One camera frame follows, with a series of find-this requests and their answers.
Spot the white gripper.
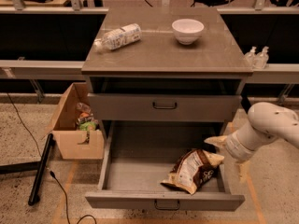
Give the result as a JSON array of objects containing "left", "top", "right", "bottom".
[{"left": 204, "top": 133, "right": 254, "bottom": 183}]

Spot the brown chip bag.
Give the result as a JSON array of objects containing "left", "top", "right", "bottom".
[{"left": 161, "top": 149, "right": 224, "bottom": 195}]

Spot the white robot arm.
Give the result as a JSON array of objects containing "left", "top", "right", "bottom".
[{"left": 205, "top": 102, "right": 299, "bottom": 182}]

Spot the open middle drawer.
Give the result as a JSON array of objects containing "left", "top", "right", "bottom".
[{"left": 85, "top": 121, "right": 245, "bottom": 211}]

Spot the grey drawer cabinet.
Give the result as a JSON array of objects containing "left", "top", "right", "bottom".
[{"left": 82, "top": 7, "right": 252, "bottom": 134}]

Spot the closed grey upper drawer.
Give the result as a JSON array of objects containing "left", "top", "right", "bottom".
[{"left": 88, "top": 93, "right": 240, "bottom": 122}]

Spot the green snack bag in box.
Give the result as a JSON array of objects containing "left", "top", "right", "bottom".
[{"left": 78, "top": 121, "right": 96, "bottom": 132}]

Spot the left clear sanitizer bottle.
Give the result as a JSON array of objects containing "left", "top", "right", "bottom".
[{"left": 245, "top": 47, "right": 256, "bottom": 66}]

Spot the clear sanitizer bottle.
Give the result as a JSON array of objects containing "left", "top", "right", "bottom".
[
  {"left": 253, "top": 47, "right": 269, "bottom": 69},
  {"left": 245, "top": 47, "right": 256, "bottom": 66}
]

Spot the right clear sanitizer bottle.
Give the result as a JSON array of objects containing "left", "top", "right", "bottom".
[{"left": 253, "top": 47, "right": 269, "bottom": 69}]

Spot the white ceramic bowl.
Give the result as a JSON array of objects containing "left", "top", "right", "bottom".
[{"left": 172, "top": 19, "right": 205, "bottom": 45}]

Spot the clear plastic water bottle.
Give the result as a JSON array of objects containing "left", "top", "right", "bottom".
[{"left": 93, "top": 23, "right": 142, "bottom": 51}]

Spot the open cardboard box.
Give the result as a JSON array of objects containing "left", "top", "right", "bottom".
[{"left": 45, "top": 82, "right": 104, "bottom": 160}]

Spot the clear wrapper in box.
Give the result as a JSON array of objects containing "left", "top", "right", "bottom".
[{"left": 76, "top": 102, "right": 92, "bottom": 114}]

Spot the black table leg base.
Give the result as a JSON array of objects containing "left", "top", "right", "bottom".
[{"left": 0, "top": 133, "right": 55, "bottom": 206}]

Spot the grey metal railing beam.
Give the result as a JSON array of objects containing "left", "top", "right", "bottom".
[{"left": 0, "top": 60, "right": 299, "bottom": 84}]

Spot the black floor cable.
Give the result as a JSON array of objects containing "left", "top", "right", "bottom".
[{"left": 5, "top": 92, "right": 97, "bottom": 224}]

